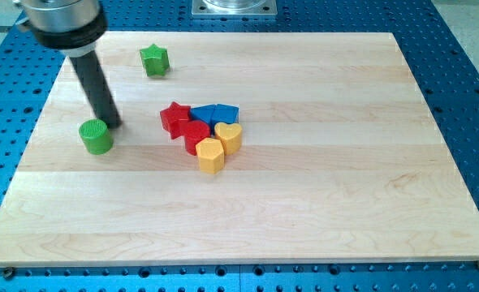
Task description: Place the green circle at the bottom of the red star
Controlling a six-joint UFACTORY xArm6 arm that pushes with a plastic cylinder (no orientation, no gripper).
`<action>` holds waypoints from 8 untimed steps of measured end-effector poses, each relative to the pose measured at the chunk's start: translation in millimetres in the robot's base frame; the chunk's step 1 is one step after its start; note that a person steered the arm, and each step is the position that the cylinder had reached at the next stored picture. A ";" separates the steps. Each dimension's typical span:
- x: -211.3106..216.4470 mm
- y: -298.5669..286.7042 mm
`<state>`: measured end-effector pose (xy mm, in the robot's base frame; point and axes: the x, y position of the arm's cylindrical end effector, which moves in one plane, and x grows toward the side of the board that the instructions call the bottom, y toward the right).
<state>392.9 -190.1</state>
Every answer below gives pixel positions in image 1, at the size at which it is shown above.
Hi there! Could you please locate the red star block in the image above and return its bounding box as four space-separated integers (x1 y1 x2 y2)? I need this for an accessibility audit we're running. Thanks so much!
160 101 191 140

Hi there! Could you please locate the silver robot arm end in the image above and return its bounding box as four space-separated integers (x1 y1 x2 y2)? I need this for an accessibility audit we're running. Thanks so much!
15 0 107 58

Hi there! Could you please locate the light wooden board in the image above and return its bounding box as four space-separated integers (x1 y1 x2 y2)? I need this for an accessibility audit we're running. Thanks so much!
0 32 479 268

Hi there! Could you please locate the yellow pentagon block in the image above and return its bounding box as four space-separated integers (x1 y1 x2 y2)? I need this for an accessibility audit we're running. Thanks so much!
196 138 225 174

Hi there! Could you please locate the black pusher rod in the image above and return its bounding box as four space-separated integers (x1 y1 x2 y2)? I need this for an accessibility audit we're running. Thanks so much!
70 51 122 129

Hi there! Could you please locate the green cylinder block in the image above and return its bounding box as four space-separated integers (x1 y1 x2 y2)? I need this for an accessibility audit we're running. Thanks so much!
78 119 114 155

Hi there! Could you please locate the blue cube block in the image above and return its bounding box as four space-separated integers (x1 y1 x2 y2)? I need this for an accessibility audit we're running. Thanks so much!
211 104 239 127

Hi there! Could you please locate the blue triangle block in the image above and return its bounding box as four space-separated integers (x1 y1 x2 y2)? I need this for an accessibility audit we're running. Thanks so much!
189 105 216 127

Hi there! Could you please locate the yellow heart block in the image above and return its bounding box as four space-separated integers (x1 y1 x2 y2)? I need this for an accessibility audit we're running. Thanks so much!
214 122 243 155

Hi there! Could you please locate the green star block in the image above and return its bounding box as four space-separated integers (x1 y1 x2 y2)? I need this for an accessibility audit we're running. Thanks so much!
140 44 170 77

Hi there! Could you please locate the blue perforated table plate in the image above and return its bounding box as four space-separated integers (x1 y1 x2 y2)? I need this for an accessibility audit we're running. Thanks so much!
0 1 479 291

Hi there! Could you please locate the red cylinder block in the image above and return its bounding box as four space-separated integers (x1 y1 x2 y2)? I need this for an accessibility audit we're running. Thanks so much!
182 120 210 156

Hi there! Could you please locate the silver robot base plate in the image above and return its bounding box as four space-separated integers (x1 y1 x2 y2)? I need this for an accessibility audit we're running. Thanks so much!
192 0 278 18

